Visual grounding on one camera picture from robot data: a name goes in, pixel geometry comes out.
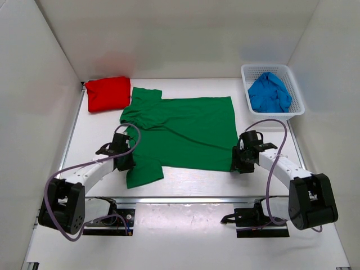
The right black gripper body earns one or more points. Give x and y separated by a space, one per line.
247 166

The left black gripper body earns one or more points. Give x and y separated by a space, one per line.
128 163

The green t-shirt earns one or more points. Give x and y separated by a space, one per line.
193 133

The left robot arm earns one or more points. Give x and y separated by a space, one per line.
67 197

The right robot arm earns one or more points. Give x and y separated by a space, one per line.
310 202

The folded red t-shirt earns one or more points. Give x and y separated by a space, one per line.
108 94

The crumpled blue t-shirt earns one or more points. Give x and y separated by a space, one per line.
268 94

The white plastic basket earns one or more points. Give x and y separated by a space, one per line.
251 72

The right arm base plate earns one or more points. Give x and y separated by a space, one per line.
251 223

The aluminium table rail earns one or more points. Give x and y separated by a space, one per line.
187 199

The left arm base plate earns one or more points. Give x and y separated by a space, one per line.
114 226

